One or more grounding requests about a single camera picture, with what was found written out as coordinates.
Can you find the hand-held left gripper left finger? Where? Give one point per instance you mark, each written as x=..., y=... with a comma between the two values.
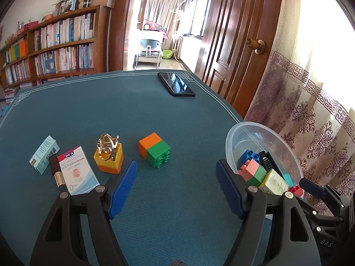
x=123, y=188

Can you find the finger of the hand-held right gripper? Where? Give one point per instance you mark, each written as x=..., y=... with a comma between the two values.
x=321, y=213
x=312, y=186

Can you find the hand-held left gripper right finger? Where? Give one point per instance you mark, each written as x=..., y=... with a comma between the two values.
x=230, y=191

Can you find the red toy block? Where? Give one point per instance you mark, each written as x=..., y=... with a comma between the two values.
x=296, y=191

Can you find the teal toy block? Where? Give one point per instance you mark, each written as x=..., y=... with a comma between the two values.
x=288, y=178

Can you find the yellow orange toy block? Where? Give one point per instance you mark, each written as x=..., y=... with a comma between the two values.
x=111, y=164

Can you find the pink green toy block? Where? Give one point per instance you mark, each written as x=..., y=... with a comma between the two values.
x=252, y=171

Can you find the green white ointment box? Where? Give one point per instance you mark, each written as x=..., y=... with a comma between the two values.
x=274, y=184

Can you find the blue toy block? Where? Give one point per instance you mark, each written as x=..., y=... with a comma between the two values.
x=246, y=155

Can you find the metal key rings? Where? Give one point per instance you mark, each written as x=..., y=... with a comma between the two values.
x=106, y=146

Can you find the black folding comb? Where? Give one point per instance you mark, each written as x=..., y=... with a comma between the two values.
x=267, y=162

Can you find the white baby wash box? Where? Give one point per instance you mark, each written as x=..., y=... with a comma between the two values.
x=77, y=171

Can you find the orange green toy block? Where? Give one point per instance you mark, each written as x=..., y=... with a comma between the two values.
x=155, y=149

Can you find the clear plastic bowl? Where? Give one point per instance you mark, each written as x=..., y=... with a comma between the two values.
x=255, y=135

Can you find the brown lipstick gold cap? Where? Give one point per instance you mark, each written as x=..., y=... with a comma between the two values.
x=55, y=166

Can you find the pale teal slim carton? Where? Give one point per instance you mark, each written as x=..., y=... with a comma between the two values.
x=44, y=155

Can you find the teal cloth covered desktop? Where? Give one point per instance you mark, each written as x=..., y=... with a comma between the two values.
x=111, y=110

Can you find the purple patterned curtain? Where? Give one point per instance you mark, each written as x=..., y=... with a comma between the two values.
x=319, y=116

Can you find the black smartphone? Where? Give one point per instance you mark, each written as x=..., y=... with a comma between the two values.
x=176, y=84

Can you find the green plastic basin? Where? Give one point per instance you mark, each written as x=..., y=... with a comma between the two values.
x=167, y=54

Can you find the white potty chair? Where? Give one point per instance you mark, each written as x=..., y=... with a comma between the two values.
x=149, y=44

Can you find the brass door knob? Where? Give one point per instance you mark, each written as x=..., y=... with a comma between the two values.
x=255, y=45

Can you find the stack of books on floor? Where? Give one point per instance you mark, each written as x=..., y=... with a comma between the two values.
x=9, y=92

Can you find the tall wooden bookcase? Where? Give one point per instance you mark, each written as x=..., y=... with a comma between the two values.
x=101, y=38

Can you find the brown panelled wooden door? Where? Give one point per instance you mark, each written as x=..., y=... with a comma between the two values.
x=235, y=33

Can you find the white drying rack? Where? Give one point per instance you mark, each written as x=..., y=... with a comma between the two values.
x=177, y=33

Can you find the rows of upright books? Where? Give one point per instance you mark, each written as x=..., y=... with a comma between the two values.
x=66, y=30

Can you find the rows of colourful books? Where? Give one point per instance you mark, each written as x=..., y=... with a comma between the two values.
x=18, y=51

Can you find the beige curtain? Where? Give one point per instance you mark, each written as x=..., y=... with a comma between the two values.
x=166, y=13

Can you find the low wooden bookcase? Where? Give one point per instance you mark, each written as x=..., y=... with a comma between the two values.
x=4, y=50

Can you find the window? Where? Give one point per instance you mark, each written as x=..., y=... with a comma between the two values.
x=199, y=5

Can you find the red flat box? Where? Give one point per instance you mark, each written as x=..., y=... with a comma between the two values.
x=27, y=26

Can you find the film strip picture frame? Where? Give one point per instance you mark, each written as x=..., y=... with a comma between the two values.
x=68, y=5

